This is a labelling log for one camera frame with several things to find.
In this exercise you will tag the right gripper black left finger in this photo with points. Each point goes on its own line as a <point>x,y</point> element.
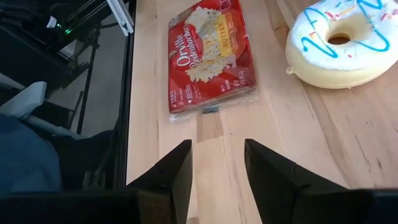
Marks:
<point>177,174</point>

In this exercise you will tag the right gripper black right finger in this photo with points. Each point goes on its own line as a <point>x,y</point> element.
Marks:
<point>270,180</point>

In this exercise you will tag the white donut blue icing lines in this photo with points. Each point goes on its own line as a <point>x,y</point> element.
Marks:
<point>311,65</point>

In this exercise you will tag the red popcorn packet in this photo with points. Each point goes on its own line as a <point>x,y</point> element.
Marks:
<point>211,56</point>

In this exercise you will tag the grey office chair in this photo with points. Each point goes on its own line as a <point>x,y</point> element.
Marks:
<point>25,99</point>

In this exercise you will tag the person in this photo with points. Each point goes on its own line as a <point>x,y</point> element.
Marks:
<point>25,155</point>

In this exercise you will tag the silver aluminium extrusion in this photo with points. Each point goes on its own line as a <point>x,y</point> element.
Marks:
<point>121,18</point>

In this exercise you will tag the black equipment with green light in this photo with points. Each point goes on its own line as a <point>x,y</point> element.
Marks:
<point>31,56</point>

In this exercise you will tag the black aluminium table frame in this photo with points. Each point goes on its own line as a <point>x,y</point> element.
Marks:
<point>124,124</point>

